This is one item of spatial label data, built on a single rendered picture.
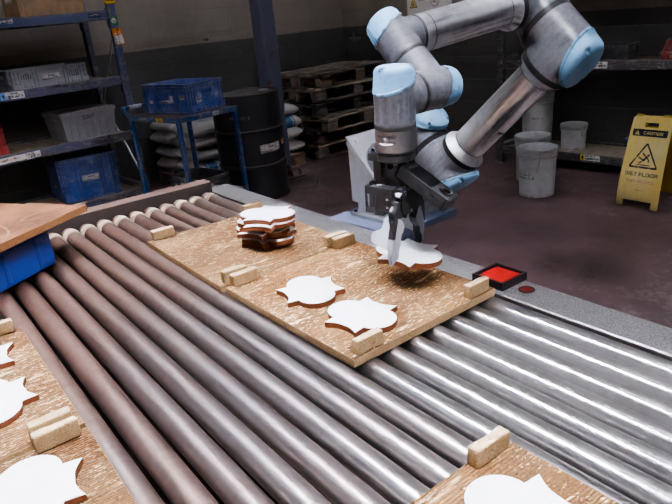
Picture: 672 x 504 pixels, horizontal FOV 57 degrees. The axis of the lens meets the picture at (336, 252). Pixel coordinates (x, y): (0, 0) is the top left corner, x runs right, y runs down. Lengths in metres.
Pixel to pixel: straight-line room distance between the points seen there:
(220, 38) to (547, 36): 5.66
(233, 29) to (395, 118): 5.94
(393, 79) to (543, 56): 0.45
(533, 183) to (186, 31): 3.74
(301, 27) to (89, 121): 2.99
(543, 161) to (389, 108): 3.79
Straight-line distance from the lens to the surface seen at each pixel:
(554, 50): 1.44
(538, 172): 4.86
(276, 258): 1.41
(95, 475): 0.87
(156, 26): 6.55
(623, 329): 1.13
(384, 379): 0.98
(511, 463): 0.79
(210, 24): 6.85
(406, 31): 1.23
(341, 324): 1.06
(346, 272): 1.29
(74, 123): 5.52
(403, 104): 1.11
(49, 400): 1.05
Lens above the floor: 1.45
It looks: 21 degrees down
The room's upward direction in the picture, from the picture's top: 5 degrees counter-clockwise
